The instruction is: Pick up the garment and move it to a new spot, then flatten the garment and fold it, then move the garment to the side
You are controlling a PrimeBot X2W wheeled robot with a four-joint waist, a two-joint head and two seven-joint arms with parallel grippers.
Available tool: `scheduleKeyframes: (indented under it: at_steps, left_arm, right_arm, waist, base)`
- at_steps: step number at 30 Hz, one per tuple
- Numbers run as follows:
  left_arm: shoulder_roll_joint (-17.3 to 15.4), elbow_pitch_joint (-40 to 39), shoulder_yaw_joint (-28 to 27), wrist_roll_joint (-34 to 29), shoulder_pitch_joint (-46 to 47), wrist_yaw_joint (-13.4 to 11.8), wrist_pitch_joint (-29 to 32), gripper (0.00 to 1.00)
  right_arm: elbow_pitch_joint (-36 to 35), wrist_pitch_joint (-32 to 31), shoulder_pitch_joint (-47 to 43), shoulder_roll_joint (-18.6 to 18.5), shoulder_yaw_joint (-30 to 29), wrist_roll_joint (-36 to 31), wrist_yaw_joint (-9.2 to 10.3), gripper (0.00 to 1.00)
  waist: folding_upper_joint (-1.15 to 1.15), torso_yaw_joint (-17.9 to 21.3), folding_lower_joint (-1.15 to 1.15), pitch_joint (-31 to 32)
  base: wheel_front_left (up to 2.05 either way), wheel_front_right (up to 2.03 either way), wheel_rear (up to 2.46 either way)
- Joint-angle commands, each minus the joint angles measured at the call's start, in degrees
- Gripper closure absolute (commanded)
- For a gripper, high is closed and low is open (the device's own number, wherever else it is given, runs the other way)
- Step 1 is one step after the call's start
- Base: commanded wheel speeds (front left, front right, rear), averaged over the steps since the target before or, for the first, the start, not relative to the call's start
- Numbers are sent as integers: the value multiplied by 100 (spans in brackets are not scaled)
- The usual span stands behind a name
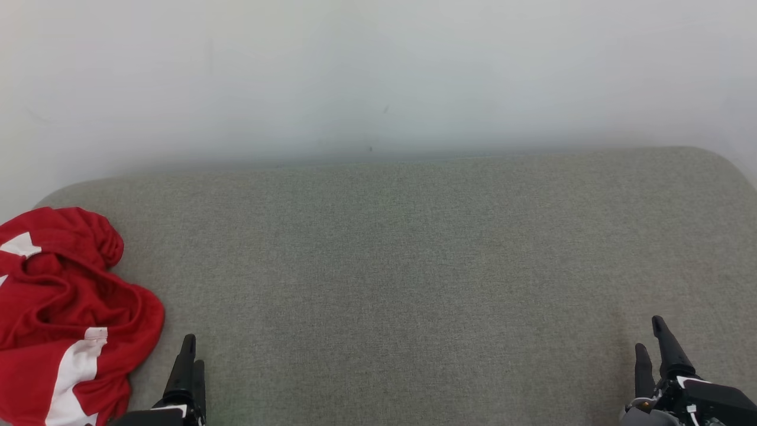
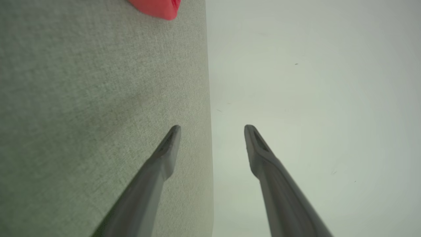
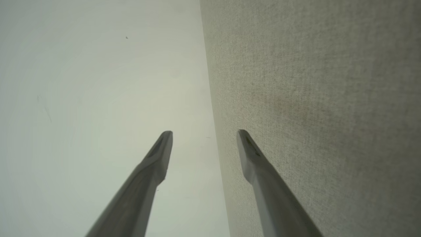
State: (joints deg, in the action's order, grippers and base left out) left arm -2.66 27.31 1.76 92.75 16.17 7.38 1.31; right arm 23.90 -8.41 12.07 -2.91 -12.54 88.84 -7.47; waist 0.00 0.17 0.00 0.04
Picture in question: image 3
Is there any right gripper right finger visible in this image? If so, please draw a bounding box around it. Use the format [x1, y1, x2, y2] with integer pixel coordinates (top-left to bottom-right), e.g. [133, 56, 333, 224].
[237, 129, 324, 237]

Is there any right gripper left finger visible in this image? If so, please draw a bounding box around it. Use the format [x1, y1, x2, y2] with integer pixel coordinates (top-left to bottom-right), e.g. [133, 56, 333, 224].
[86, 131, 173, 237]

